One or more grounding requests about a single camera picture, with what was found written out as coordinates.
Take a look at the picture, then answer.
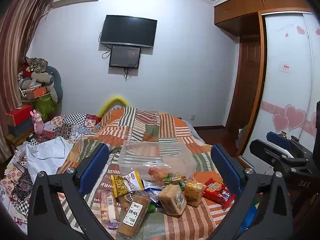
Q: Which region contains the brown bread block packet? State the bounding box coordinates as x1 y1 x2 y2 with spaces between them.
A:
157 184 187 216

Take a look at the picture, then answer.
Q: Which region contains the dark patterned cloth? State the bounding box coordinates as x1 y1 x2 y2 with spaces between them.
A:
25 57 49 73

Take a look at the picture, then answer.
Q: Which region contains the blue and white snack packet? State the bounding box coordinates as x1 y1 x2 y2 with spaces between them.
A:
141 179 165 203

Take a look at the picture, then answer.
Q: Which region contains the orange cardboard box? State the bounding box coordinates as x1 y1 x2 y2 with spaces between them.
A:
25 86 47 100

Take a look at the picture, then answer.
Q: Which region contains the small wall monitor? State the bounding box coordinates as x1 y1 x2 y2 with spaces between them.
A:
109 45 142 68

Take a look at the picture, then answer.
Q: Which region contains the red box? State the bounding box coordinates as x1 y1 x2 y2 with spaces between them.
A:
6 105 34 127

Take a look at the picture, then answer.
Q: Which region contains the orange snack packet green label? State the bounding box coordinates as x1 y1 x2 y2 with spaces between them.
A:
148 166 187 185

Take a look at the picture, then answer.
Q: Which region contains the large wall television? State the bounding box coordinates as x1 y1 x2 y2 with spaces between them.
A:
99 15 157 48

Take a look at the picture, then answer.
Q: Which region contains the white cloth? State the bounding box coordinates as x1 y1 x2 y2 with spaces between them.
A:
25 136 80 178

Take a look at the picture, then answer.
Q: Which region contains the grey plush cushion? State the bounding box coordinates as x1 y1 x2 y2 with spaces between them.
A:
19 66 63 103

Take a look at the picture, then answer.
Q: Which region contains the black monitor cable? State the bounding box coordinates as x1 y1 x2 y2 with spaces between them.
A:
101 50 134 81

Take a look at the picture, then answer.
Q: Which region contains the pink toy figure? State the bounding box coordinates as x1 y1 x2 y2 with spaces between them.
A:
30 110 45 142

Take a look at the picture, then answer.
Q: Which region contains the green gift bag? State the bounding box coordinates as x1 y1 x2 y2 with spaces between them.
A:
34 94 58 122

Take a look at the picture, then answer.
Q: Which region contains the checkered patchwork quilt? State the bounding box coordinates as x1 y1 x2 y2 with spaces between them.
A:
44 112 100 145

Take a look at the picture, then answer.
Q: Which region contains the long biscuit sticks packet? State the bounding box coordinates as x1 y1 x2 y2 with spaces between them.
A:
99 189 120 229

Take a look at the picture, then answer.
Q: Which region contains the striped patchwork blanket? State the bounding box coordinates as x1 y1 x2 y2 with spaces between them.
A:
56 106 250 240

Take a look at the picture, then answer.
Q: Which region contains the wooden wardrobe with heart decals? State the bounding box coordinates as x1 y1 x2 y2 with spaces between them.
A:
214 0 320 170

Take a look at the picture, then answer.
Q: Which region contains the golden rice crisp packet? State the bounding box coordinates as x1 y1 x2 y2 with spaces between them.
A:
184 179 205 207

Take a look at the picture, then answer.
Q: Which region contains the red snack packet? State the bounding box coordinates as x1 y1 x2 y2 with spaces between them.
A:
202 177 236 208

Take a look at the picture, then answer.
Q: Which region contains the clear plastic storage box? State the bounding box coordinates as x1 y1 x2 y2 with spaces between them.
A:
117 140 198 182

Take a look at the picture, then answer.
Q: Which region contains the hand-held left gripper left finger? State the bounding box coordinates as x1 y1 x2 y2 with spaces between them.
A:
27 142 113 240

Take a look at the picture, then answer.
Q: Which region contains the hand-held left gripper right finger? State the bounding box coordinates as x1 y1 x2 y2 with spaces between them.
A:
207 144 298 240

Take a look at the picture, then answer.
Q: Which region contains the brown wooden door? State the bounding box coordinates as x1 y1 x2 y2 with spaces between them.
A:
226 36 262 130

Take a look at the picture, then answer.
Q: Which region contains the round cracker packet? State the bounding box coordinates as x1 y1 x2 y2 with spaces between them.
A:
116 190 152 237

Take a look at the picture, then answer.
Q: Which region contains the yellow pillow edge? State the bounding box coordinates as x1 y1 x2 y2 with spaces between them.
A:
98 95 130 117

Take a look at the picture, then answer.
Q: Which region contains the floral printed cloth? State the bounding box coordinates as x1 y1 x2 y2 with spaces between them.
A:
0 140 38 230

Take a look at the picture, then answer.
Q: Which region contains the yellow bean snack packet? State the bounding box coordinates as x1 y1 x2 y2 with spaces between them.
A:
111 169 145 197

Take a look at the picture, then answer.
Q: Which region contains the dark grey box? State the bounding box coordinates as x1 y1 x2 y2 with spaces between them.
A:
7 121 34 137

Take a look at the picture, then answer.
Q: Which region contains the striped brown curtain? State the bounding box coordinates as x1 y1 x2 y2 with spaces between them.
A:
0 0 54 155

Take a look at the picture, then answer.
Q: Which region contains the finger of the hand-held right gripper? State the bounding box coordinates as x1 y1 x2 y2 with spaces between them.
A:
266 131 293 144

